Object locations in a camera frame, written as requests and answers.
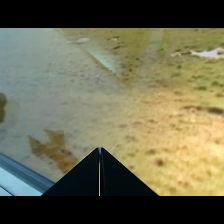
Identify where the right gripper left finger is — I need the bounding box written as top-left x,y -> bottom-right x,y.
41,146 -> 101,197

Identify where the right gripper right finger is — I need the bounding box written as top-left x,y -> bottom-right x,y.
99,146 -> 159,197

